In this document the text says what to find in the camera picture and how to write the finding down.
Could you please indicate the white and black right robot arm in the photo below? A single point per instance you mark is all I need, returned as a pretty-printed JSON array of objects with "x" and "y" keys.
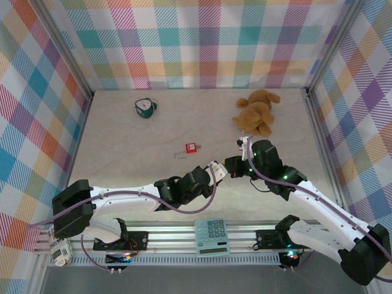
[{"x": 321, "y": 202}]

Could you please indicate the teal calculator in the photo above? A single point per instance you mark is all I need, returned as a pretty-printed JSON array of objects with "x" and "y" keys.
[{"x": 211, "y": 235}]

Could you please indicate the red safety padlock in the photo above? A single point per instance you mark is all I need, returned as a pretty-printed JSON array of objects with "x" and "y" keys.
[{"x": 190, "y": 148}]

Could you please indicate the aluminium side rail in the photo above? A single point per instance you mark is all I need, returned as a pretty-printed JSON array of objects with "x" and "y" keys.
[{"x": 324, "y": 137}]

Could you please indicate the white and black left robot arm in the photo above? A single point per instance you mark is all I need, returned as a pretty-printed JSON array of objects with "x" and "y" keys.
[{"x": 122, "y": 199}]

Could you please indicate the brown plush toy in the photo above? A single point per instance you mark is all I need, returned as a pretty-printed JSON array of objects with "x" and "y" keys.
[{"x": 255, "y": 113}]

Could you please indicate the aluminium corner post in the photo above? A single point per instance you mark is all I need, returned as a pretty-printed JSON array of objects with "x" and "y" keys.
[
  {"x": 65, "y": 52},
  {"x": 333, "y": 52}
]

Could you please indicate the teal alarm clock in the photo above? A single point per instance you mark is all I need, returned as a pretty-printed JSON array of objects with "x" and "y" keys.
[{"x": 144, "y": 107}]

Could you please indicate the newsprint wrapped carton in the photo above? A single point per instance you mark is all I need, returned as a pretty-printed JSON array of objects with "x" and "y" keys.
[{"x": 61, "y": 251}]

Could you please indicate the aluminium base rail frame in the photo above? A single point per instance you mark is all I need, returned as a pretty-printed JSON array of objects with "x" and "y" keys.
[{"x": 171, "y": 237}]

